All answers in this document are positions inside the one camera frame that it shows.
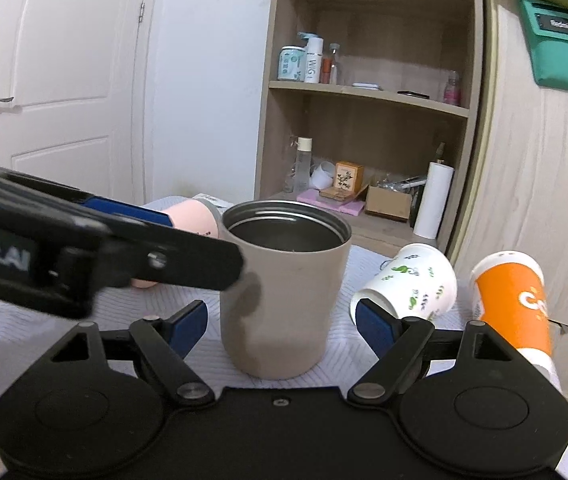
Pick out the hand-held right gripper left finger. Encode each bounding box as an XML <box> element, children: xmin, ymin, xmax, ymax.
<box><xmin>50</xmin><ymin>299</ymin><xmax>216</xmax><ymax>408</ymax></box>

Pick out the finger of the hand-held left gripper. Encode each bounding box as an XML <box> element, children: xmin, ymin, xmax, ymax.
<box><xmin>11</xmin><ymin>170</ymin><xmax>175</xmax><ymax>231</ymax></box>
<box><xmin>59</xmin><ymin>220</ymin><xmax>244</xmax><ymax>292</ymax></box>

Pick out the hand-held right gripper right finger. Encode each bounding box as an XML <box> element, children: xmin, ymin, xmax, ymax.
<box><xmin>346</xmin><ymin>297</ymin><xmax>516</xmax><ymax>408</ymax></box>

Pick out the pink cup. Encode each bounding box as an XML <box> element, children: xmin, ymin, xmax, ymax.
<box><xmin>130</xmin><ymin>198</ymin><xmax>221</xmax><ymax>291</ymax></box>

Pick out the beige steel-lined cup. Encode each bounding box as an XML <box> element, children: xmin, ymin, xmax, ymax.
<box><xmin>219</xmin><ymin>200</ymin><xmax>354</xmax><ymax>380</ymax></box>

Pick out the white cup with leaf print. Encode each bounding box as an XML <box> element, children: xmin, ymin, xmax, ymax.
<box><xmin>349</xmin><ymin>243</ymin><xmax>459</xmax><ymax>329</ymax></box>

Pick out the orange and white cup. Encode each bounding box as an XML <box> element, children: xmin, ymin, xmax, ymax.
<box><xmin>468</xmin><ymin>249</ymin><xmax>565</xmax><ymax>401</ymax></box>

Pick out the white paper packet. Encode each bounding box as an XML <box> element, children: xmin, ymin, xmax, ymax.
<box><xmin>191</xmin><ymin>192</ymin><xmax>235</xmax><ymax>211</ymax></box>

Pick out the small cardboard box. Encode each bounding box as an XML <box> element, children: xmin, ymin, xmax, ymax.
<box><xmin>364</xmin><ymin>184</ymin><xmax>413</xmax><ymax>222</ymax></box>

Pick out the pink flat box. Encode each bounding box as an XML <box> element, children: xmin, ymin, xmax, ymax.
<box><xmin>296</xmin><ymin>188</ymin><xmax>367</xmax><ymax>216</ymax></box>

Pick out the small flat wooden box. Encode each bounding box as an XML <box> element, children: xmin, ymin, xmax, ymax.
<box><xmin>318</xmin><ymin>185</ymin><xmax>356</xmax><ymax>204</ymax></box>

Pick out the white paper towel roll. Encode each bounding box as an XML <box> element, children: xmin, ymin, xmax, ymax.
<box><xmin>412</xmin><ymin>160</ymin><xmax>455</xmax><ymax>240</ymax></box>

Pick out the clear bottle with white cap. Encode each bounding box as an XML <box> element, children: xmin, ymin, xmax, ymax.
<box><xmin>293</xmin><ymin>136</ymin><xmax>314</xmax><ymax>196</ymax></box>

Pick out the white mug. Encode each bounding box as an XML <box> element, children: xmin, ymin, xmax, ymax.
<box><xmin>310</xmin><ymin>161</ymin><xmax>336</xmax><ymax>191</ymax></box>

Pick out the wooden box with plant print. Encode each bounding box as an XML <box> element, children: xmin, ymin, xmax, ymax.
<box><xmin>334</xmin><ymin>160</ymin><xmax>365</xmax><ymax>195</ymax></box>

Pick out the white door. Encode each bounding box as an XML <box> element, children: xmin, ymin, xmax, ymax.
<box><xmin>0</xmin><ymin>0</ymin><xmax>147</xmax><ymax>202</ymax></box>

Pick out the wooden shelf unit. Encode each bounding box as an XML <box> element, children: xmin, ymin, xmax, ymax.
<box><xmin>253</xmin><ymin>0</ymin><xmax>486</xmax><ymax>259</ymax></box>

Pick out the teal and white jar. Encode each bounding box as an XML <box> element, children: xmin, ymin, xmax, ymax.
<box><xmin>277</xmin><ymin>45</ymin><xmax>308</xmax><ymax>81</ymax></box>

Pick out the wooden wardrobe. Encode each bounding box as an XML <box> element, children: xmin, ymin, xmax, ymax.
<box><xmin>445</xmin><ymin>0</ymin><xmax>568</xmax><ymax>403</ymax></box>

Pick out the white pump bottle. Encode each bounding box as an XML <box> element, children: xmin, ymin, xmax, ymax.
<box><xmin>297</xmin><ymin>32</ymin><xmax>325</xmax><ymax>85</ymax></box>

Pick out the small bottle with red contents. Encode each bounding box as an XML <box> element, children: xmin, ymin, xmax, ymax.
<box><xmin>327</xmin><ymin>43</ymin><xmax>341</xmax><ymax>85</ymax></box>

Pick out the small pink bottle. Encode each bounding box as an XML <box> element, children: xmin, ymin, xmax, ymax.
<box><xmin>443</xmin><ymin>70</ymin><xmax>463</xmax><ymax>107</ymax></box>

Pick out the teal hanging pouch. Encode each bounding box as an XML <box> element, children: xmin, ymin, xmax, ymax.
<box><xmin>517</xmin><ymin>0</ymin><xmax>568</xmax><ymax>94</ymax></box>

